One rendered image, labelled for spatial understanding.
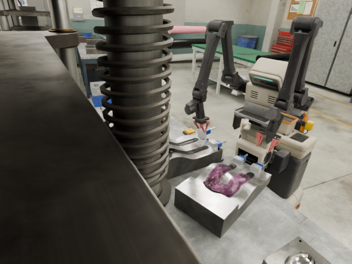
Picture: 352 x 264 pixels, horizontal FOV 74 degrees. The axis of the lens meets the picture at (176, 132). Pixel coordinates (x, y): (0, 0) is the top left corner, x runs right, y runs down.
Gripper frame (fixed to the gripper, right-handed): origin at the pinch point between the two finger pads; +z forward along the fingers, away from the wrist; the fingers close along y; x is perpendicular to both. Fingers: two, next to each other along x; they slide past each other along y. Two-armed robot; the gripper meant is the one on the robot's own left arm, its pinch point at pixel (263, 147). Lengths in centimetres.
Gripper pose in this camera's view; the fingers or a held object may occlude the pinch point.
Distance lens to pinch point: 132.7
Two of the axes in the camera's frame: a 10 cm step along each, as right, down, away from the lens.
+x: 6.4, 1.4, 7.6
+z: -3.7, 9.2, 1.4
